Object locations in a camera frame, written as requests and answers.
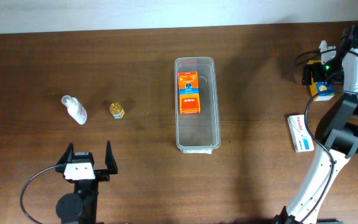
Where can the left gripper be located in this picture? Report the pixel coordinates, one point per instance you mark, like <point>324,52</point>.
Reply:
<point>104,175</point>

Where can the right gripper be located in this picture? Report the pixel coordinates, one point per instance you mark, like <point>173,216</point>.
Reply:
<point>339,80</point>

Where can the yellow blue medicine box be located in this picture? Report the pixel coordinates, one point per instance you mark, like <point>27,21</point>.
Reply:
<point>321,87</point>

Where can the white Panadol box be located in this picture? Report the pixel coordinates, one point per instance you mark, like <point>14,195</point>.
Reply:
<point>301,133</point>

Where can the orange medicine box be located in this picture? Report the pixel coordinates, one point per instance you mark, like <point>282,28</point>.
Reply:
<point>189,93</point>

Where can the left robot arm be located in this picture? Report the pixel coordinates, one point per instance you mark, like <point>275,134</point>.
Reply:
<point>81,205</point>

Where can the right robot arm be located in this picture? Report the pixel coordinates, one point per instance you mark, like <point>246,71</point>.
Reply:
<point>336,136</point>

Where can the clear plastic container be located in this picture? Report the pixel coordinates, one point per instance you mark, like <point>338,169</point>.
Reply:
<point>198,133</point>

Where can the white spray bottle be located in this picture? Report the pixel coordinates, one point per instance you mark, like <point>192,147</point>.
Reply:
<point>75,109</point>

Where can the small gold-lid balm jar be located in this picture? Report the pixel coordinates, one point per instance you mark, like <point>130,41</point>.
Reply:
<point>116,110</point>

